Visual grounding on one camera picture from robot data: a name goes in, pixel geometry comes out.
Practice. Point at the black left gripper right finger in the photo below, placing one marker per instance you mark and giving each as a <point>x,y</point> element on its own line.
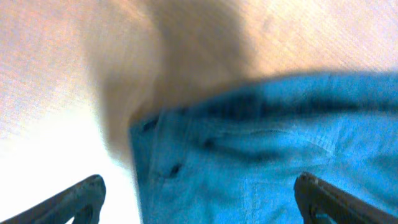
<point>320,202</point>

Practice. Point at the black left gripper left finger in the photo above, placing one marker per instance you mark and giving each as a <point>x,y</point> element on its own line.
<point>80,203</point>

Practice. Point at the dark blue denim shorts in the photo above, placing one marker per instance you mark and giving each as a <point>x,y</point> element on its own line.
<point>235,158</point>

